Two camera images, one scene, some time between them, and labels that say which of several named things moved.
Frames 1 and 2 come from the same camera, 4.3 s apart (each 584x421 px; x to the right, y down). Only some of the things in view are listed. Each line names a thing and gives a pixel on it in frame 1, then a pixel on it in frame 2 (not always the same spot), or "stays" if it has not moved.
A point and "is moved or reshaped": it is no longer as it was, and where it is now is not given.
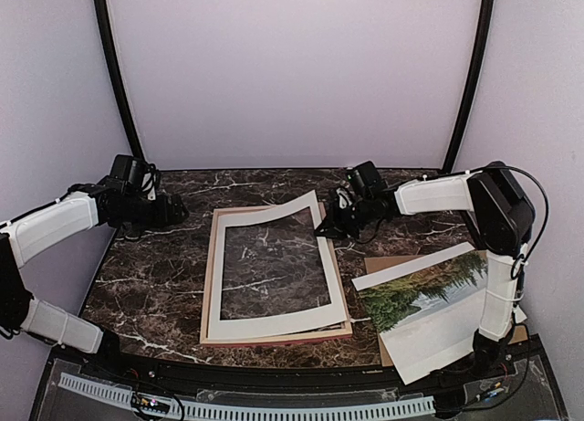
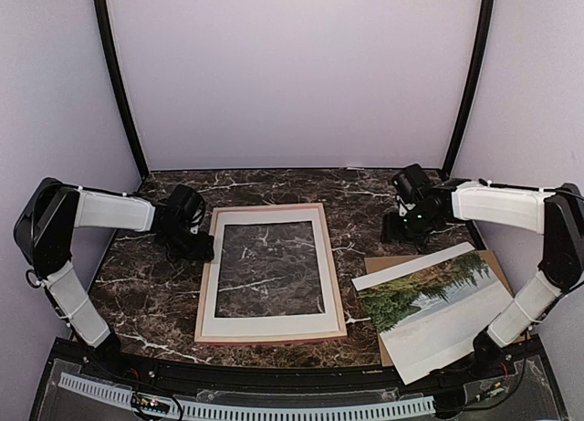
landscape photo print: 432,317 stays
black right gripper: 334,222 -> 391,231
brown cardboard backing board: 376,264 stays
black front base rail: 513,382 stays
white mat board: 279,321 is moved or reshaped
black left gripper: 163,217 -> 202,251
